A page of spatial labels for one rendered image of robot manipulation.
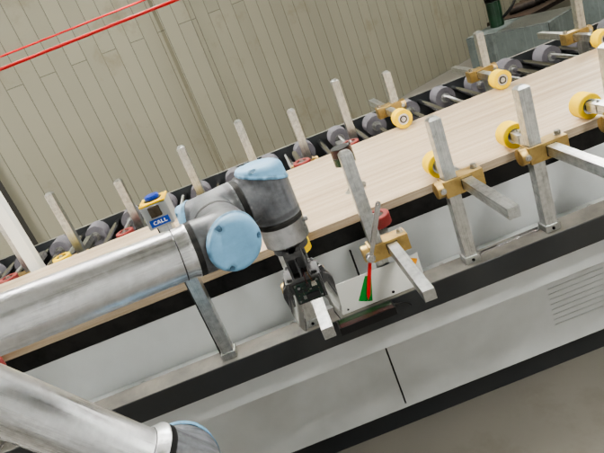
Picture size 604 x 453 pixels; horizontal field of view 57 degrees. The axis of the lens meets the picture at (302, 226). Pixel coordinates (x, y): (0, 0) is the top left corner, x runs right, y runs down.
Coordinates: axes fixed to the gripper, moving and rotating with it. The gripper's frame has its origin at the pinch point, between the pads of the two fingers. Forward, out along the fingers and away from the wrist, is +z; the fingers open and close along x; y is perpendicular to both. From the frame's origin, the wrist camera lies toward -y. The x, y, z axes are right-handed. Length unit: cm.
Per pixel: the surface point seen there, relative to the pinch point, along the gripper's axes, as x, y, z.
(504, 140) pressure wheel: 69, -60, 0
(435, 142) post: 43, -39, -15
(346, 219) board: 15, -57, 4
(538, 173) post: 69, -40, 5
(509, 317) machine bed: 57, -62, 63
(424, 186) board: 41, -58, 4
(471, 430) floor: 31, -49, 94
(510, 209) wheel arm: 49, -13, -2
